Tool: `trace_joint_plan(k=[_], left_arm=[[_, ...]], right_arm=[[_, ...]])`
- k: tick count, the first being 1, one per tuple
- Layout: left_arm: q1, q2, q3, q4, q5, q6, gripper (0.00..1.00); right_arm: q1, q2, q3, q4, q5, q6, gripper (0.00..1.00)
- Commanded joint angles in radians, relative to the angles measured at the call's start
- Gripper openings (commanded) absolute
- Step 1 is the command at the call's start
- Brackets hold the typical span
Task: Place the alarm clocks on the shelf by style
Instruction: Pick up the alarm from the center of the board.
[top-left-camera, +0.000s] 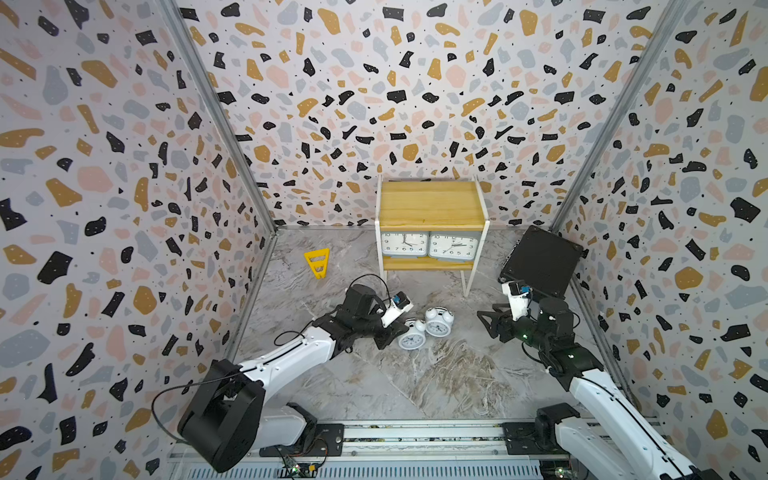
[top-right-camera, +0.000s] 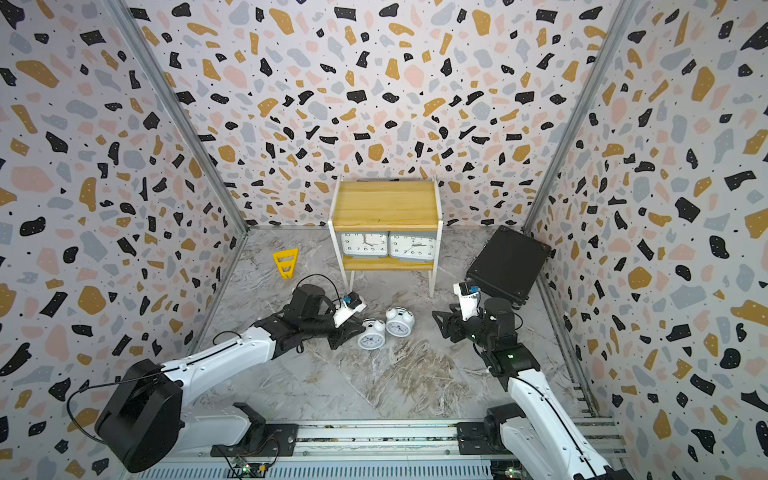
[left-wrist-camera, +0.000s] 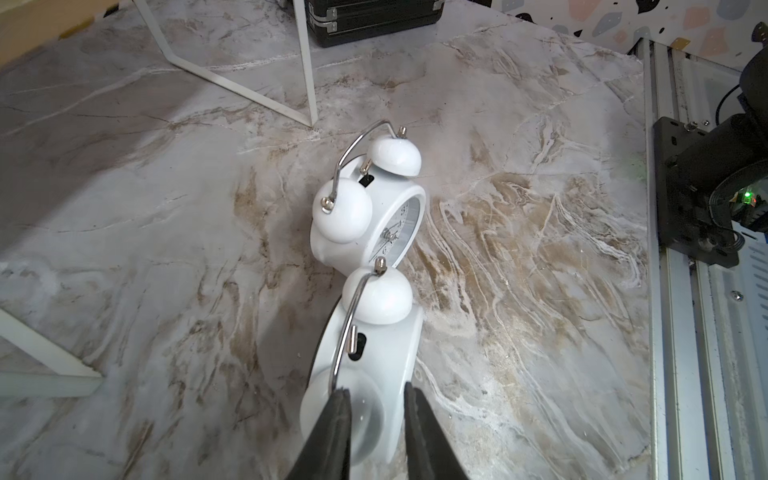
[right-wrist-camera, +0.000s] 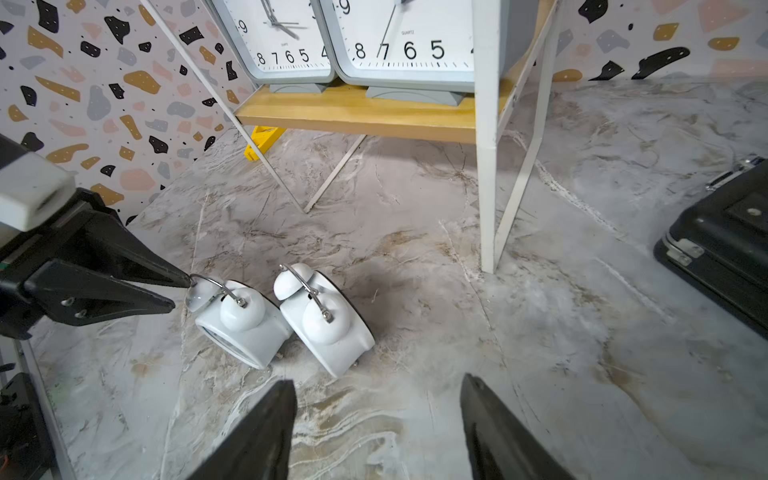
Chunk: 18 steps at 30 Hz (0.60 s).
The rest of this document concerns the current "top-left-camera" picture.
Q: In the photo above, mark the grey rectangular alarm clock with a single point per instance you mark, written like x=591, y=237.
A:
x=404, y=244
x=454, y=246

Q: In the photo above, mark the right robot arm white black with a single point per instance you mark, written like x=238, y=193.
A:
x=636, y=449

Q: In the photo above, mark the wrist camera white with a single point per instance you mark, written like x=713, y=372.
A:
x=519, y=298
x=400, y=304

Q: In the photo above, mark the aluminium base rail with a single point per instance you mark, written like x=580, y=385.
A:
x=407, y=449

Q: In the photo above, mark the black flat case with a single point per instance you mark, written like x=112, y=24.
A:
x=543, y=261

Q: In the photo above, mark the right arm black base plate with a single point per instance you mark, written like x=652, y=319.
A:
x=531, y=438

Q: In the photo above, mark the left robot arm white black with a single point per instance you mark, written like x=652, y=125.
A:
x=228, y=415

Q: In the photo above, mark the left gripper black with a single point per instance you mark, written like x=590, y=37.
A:
x=390, y=333

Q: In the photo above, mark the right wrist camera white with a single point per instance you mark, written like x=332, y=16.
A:
x=519, y=298

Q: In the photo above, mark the wooden two-tier shelf white frame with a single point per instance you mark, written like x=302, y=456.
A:
x=420, y=205

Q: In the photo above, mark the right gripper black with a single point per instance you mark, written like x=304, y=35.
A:
x=506, y=322

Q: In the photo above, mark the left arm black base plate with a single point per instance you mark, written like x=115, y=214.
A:
x=322, y=440

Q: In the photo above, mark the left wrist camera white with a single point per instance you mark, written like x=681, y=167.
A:
x=400, y=304

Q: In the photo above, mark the white twin-bell alarm clock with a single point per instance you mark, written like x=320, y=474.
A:
x=439, y=322
x=415, y=336

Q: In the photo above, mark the yellow plastic triangular piece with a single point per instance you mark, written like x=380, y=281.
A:
x=317, y=261

